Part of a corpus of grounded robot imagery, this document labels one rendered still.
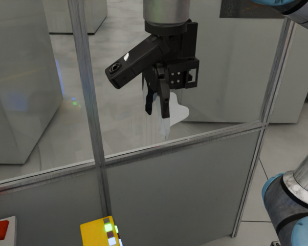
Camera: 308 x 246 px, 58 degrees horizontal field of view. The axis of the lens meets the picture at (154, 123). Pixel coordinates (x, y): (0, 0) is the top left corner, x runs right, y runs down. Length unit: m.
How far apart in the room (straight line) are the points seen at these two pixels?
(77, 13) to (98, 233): 0.66
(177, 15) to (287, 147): 2.76
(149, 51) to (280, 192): 0.50
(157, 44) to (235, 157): 1.17
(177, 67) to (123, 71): 0.09
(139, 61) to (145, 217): 1.20
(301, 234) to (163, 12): 0.54
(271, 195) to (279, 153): 2.22
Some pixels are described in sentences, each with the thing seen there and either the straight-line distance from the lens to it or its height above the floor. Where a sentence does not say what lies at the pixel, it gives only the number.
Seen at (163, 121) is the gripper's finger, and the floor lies 1.52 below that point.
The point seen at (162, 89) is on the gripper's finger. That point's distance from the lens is 0.47.
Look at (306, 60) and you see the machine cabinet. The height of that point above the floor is 0.79.
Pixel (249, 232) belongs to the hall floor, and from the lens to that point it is 2.28.
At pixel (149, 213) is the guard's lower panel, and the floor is 0.56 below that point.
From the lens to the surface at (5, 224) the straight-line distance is 1.26.
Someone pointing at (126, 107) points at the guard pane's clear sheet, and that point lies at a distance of 1.09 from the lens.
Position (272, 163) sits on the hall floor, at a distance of 2.87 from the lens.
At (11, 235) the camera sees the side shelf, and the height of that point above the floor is 0.86.
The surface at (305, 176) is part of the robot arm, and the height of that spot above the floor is 1.33.
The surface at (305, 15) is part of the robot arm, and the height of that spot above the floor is 1.73.
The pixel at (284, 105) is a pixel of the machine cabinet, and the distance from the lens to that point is 3.25.
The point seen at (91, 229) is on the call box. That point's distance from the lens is 0.90.
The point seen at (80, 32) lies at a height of 1.54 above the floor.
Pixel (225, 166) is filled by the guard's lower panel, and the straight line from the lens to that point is 1.56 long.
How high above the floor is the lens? 1.80
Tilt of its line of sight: 35 degrees down
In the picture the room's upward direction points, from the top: straight up
